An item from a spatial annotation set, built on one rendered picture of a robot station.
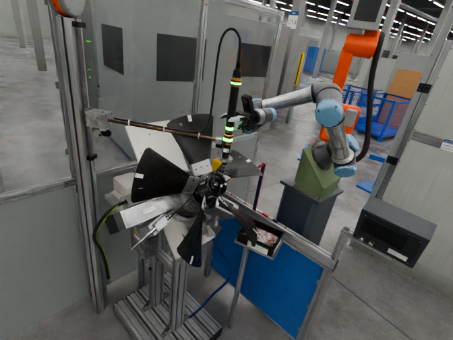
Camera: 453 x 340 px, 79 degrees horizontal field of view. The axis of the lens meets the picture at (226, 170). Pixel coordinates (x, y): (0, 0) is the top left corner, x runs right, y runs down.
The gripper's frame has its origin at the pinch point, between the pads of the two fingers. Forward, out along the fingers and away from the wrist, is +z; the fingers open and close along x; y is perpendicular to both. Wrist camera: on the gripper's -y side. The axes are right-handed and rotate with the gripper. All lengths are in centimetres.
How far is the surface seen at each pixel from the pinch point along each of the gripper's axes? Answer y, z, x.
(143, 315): 143, 21, 29
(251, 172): 30.5, -20.6, -4.4
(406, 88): 28, -803, 82
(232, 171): 29.3, -10.2, 0.0
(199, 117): 5.3, -0.8, 18.0
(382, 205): 25, -39, -63
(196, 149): 18.1, 5.5, 10.8
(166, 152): 27.7, 6.8, 32.3
